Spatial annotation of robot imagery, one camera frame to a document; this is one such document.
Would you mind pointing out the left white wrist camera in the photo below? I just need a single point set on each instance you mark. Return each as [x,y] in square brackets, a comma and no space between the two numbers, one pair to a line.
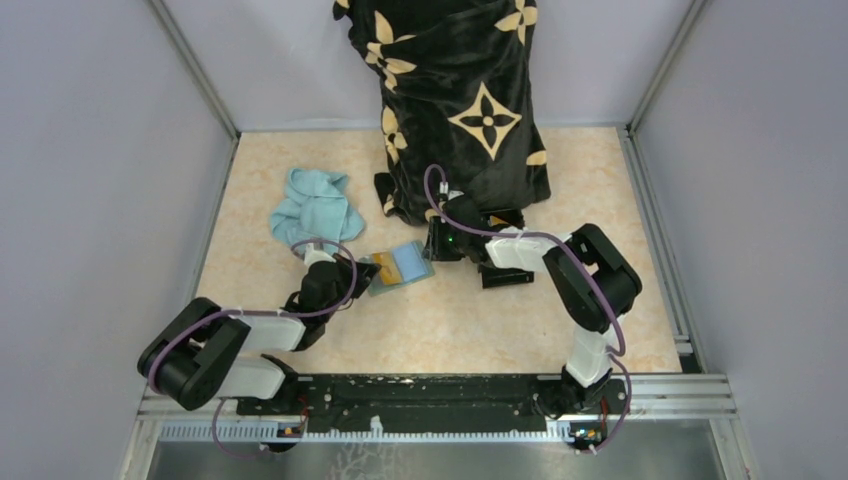
[314,253]

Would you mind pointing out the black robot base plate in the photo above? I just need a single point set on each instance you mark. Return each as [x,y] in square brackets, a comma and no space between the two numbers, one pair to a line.
[407,420]

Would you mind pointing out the aluminium frame rail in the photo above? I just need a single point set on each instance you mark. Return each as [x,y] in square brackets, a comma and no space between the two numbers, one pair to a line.
[658,396]

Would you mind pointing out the white slotted cable duct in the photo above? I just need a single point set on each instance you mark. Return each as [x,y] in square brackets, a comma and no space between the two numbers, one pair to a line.
[267,431]

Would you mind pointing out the black beige flower-patterned blanket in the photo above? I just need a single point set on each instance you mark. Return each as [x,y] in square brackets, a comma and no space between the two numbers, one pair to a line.
[454,79]

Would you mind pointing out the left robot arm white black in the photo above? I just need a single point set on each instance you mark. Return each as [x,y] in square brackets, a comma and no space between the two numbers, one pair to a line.
[208,352]

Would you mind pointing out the light blue cloth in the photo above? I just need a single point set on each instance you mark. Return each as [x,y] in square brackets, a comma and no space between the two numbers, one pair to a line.
[315,205]

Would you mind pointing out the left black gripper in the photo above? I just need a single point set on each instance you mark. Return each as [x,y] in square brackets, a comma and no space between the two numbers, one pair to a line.
[364,274]

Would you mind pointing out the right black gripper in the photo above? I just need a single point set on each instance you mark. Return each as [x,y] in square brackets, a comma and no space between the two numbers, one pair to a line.
[434,248]

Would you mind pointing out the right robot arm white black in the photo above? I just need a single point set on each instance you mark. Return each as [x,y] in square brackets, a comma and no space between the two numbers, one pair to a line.
[596,285]

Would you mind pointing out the orange credit card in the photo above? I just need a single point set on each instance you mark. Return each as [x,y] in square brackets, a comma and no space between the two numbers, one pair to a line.
[389,272]

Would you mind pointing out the black card tray box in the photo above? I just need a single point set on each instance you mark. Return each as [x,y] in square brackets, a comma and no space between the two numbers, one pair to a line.
[494,277]

